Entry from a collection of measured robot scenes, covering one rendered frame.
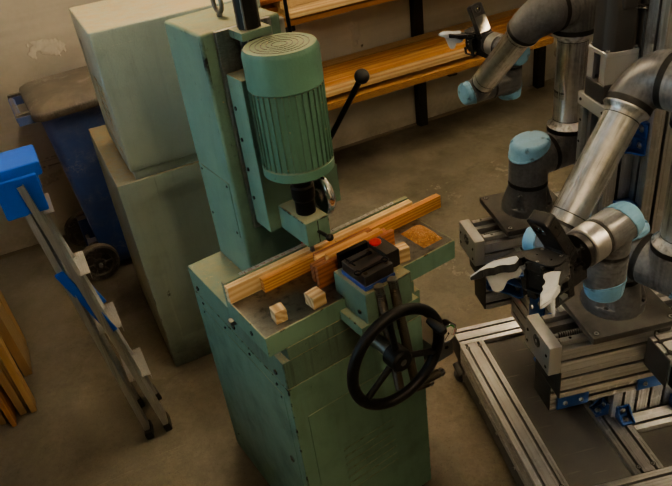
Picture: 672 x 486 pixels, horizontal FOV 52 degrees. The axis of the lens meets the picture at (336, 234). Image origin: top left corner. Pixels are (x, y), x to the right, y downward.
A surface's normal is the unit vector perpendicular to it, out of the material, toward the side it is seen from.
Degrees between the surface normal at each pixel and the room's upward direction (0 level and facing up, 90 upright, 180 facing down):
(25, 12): 90
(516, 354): 0
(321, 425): 90
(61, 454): 0
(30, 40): 90
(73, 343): 0
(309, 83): 90
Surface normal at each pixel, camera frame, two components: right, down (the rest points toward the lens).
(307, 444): 0.56, 0.39
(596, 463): -0.11, -0.84
